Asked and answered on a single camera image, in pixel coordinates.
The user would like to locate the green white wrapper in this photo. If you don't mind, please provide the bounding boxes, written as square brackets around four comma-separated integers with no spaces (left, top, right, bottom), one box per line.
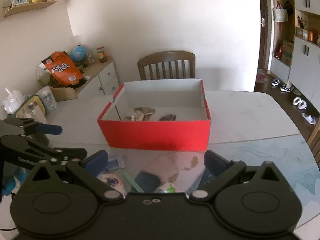
[154,182,184,194]

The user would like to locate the red lid sauce jar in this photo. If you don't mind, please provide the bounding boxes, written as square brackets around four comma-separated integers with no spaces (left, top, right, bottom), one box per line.
[96,46,107,63]

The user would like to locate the camouflage crumpled item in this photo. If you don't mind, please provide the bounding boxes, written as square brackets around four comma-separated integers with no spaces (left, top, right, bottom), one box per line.
[125,107,156,121]

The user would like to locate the brown wooden chair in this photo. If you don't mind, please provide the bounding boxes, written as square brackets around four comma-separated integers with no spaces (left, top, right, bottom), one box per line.
[307,121,320,165]
[137,50,196,80]

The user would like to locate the white wall cabinet unit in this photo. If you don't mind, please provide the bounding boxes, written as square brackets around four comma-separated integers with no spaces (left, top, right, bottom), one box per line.
[270,0,319,109]

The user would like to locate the black plastic bag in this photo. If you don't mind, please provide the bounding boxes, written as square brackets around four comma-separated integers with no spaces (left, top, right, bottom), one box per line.
[159,114,176,121]

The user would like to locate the brown wooden chair right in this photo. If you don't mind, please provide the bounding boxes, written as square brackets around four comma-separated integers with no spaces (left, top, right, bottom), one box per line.
[307,121,320,165]

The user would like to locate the wooden wall shelf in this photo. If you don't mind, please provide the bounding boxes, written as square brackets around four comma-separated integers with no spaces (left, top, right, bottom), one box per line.
[3,0,57,18]

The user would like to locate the red cardboard box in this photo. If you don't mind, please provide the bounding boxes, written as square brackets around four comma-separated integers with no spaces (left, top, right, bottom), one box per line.
[97,79,211,151]

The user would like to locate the floral printed packet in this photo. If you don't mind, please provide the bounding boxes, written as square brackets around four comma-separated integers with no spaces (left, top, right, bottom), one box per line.
[97,172,127,197]

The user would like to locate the white plastic bag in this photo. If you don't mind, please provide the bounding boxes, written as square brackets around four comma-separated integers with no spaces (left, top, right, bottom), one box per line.
[2,88,25,114]

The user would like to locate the mint green flat case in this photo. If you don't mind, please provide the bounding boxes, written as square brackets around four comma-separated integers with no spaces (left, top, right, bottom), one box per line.
[123,170,144,193]

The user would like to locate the orange snack bag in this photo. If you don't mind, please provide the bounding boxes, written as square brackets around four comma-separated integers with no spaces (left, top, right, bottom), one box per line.
[41,51,85,87]

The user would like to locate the blue globe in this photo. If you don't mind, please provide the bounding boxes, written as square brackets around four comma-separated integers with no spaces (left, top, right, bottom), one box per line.
[70,45,87,66]

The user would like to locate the hanging tote bag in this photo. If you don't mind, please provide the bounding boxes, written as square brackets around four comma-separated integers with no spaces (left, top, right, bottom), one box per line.
[273,2,289,23]

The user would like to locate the brown wooden chair far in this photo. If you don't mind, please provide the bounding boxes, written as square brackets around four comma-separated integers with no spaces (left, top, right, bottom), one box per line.
[137,50,196,80]

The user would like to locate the blue tissue pack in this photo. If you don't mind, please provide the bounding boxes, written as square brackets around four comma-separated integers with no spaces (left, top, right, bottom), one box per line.
[103,155,125,172]

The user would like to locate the white side cabinet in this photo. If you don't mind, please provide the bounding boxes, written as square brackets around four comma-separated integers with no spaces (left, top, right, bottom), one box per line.
[75,57,119,99]

